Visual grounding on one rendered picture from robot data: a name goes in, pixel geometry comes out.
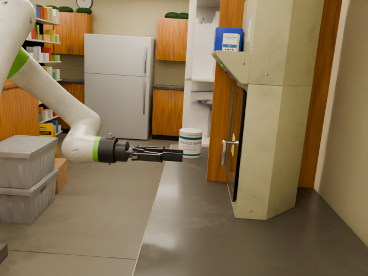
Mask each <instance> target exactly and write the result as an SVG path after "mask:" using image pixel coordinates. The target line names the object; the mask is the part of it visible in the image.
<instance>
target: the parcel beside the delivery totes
mask: <svg viewBox="0 0 368 276"><path fill-rule="evenodd" d="M54 169H58V170H59V171H58V174H57V178H56V189H55V194H58V193H59V192H60V191H61V189H62V188H63V186H64V185H65V184H66V182H67V159H66V158H55V163H54Z"/></svg>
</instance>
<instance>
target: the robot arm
mask: <svg viewBox="0 0 368 276"><path fill-rule="evenodd" d="M35 23H36V11H35V9H34V7H33V5H32V3H31V2H30V1H29V0H0V97H1V94H2V91H3V88H4V85H5V82H6V80H7V79H8V80H9V81H11V82H12V83H14V84H15V85H17V86H18V87H20V88H21V89H23V90H24V91H26V92H28V93H29V94H31V95H32V96H34V97H35V98H36V99H38V100H39V101H40V102H42V103H43V104H45V105H46V106H47V107H48V108H50V109H51V110H52V111H53V112H54V113H56V114H57V115H58V116H59V117H60V118H61V119H62V120H64V121H65V122H66V123H67V124H68V125H69V126H70V127H71V128H70V130H69V132H68V134H67V136H66V137H65V139H64V140H63V142H62V145H61V150H62V154H63V155H64V157H65V158H66V159H67V160H68V161H70V162H73V163H83V162H100V163H109V165H111V163H115V162H116V161H117V162H127V161H128V158H131V160H132V161H136V160H140V161H149V162H161V163H162V162H163V160H164V161H172V162H182V158H183V150H182V149H168V148H165V147H164V146H163V147H157V146H144V145H137V146H131V147H130V146H129V142H128V141H119V140H118V139H117V138H115V137H112V133H109V136H108V137H99V136H98V134H99V132H100V130H101V127H102V121H101V118H100V116H99V115H98V114H97V113H96V112H94V111H93V110H91V109H90V108H88V107H87V106H86V105H84V104H82V103H81V102H80V101H78V100H77V99H76V98H75V97H74V96H72V95H71V94H70V93H69V92H68V91H67V90H65V89H64V88H63V87H62V86H61V85H60V84H59V83H58V82H57V81H55V80H54V79H53V78H52V77H51V76H50V75H49V74H48V73H47V72H46V71H45V70H44V68H43V67H42V66H41V65H40V64H39V63H38V62H37V61H36V60H35V59H34V58H33V57H32V56H31V55H30V54H29V53H28V52H27V51H26V50H25V49H24V48H23V47H22V45H23V43H24V41H25V40H26V38H27V37H28V35H29V34H30V32H31V31H32V29H33V28H34V26H35Z"/></svg>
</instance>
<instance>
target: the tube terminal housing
mask: <svg viewBox="0 0 368 276"><path fill-rule="evenodd" d="M323 5H324V0H246V1H245V2H244V12H243V24H242V29H243V37H242V44H241V51H242V52H251V64H250V74H249V83H248V84H241V83H239V82H237V85H239V86H240V87H242V88H243V89H245V90H246V92H247V97H246V108H245V118H244V129H243V143H242V149H241V157H240V167H239V178H238V189H237V199H236V200H235V202H232V199H231V195H230V191H229V187H228V183H227V187H228V191H229V196H230V199H231V203H232V207H233V211H234V215H235V218H241V219H256V220H267V219H269V218H271V217H273V216H276V215H278V214H280V213H282V212H284V211H287V210H289V209H291V208H293V207H294V206H295V202H296V194H297V187H298V179H299V175H300V167H301V160H302V152H303V145H304V137H305V133H306V125H307V118H308V110H309V102H310V98H311V90H312V86H311V85H312V82H313V74H314V67H315V60H316V55H317V47H318V40H319V32H320V25H321V17H322V13H323ZM251 17H252V21H251V32H250V42H248V43H247V38H248V28H249V19H250V18H251Z"/></svg>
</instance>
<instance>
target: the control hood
mask: <svg viewBox="0 0 368 276"><path fill-rule="evenodd" d="M211 55H212V57H213V58H214V59H215V60H216V61H220V62H221V63H222V64H223V65H224V67H225V68H226V69H227V70H228V72H229V73H230V74H231V75H232V76H233V77H234V80H235V81H237V82H239V83H241V84H248V83H249V74H250V64H251V52H242V51H224V50H215V51H213V52H212V53H211Z"/></svg>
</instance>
